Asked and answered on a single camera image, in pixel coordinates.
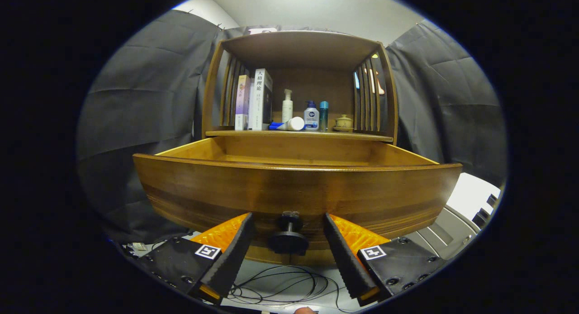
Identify white side table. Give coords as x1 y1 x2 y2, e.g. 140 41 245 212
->
405 172 502 260

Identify black backdrop cloth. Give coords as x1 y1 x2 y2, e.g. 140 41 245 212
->
76 9 508 244

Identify wooden countertop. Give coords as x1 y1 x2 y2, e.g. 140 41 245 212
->
205 126 394 143

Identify white green cream tube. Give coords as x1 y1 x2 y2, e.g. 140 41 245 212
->
277 117 305 132

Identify thick white book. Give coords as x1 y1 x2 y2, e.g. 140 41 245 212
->
248 68 273 131

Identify black floor cables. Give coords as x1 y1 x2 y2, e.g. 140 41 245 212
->
226 255 349 311

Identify brown wooden drawer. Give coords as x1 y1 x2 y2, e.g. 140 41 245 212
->
132 135 463 266

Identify brown wooden cabinet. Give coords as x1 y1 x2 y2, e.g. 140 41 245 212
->
201 30 399 145

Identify white bottle blue pump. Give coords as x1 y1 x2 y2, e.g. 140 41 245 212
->
304 100 320 131

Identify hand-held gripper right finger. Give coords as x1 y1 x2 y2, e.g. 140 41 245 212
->
323 212 448 306

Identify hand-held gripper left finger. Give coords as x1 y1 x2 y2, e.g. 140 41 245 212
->
136 212 256 305

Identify thin purple book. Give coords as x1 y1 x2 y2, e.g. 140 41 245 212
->
234 75 252 131

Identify beige lidded teacup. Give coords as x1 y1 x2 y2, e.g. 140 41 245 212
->
334 114 354 133

